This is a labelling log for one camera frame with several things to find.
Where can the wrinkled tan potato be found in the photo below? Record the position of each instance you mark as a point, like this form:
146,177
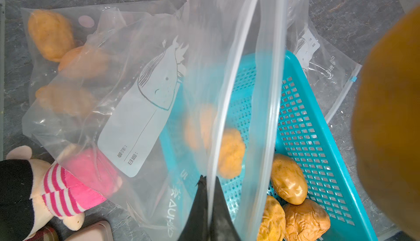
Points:
61,99

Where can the wrinkled brown potato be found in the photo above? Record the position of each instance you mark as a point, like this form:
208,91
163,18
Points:
52,34

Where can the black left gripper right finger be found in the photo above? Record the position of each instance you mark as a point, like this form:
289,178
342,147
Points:
221,227

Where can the teal plastic basket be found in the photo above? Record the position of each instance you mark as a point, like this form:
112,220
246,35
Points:
303,135

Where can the plaid fabric pouch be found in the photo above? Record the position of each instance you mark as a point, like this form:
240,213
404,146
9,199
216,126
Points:
47,233

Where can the pink plush doll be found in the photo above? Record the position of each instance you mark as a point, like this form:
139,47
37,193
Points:
34,191

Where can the clear pink-print zipper bag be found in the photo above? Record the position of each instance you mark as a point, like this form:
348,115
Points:
84,21

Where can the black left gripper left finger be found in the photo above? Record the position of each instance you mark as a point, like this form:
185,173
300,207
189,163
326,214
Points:
196,228

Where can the smooth brown potato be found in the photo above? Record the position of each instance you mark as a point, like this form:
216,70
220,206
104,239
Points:
288,180

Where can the yellow potato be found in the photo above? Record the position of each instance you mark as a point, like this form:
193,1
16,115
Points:
386,124
198,133
272,227

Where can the clear plastic bag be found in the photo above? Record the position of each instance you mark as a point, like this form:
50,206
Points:
329,71
161,68

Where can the pink rectangular case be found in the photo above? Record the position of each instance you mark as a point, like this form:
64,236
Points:
99,231

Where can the wrinkled orange potato bottom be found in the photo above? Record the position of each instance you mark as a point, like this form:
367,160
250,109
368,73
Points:
305,222

